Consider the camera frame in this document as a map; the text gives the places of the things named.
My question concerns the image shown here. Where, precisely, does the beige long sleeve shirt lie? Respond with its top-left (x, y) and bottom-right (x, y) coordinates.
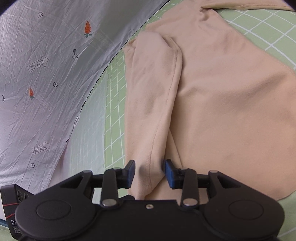
top-left (123, 1), bottom-right (295, 200)

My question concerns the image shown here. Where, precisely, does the green grid cutting mat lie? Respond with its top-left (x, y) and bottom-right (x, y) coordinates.
top-left (69, 0), bottom-right (296, 239)

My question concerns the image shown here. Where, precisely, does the grey printed backdrop sheet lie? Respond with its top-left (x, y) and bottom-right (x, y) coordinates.
top-left (1, 1), bottom-right (165, 193)

